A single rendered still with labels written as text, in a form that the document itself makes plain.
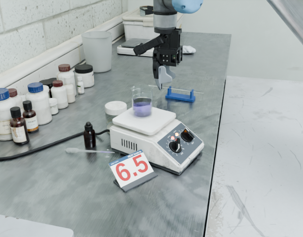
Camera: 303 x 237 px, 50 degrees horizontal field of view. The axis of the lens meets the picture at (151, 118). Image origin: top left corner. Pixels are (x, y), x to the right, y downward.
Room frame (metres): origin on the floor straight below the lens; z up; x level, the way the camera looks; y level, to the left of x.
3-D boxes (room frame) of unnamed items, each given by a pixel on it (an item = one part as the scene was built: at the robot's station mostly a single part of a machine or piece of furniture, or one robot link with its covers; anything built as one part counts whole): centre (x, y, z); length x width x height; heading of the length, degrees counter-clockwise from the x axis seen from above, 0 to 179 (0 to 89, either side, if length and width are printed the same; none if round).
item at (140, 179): (0.59, 0.04, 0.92); 0.09 x 0.06 x 0.04; 129
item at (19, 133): (0.74, 0.34, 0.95); 0.04 x 0.04 x 0.10
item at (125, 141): (0.70, -0.01, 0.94); 0.22 x 0.13 x 0.08; 57
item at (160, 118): (0.71, 0.02, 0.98); 0.12 x 0.12 x 0.01; 57
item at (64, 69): (1.06, 0.29, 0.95); 0.06 x 0.06 x 0.11
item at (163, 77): (1.03, -0.04, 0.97); 0.06 x 0.03 x 0.09; 69
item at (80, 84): (1.08, 0.25, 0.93); 0.02 x 0.02 x 0.06
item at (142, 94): (0.72, 0.02, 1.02); 0.06 x 0.05 x 0.08; 124
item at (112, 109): (0.80, 0.10, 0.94); 0.06 x 0.06 x 0.08
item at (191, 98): (1.03, -0.10, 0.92); 0.10 x 0.03 x 0.04; 69
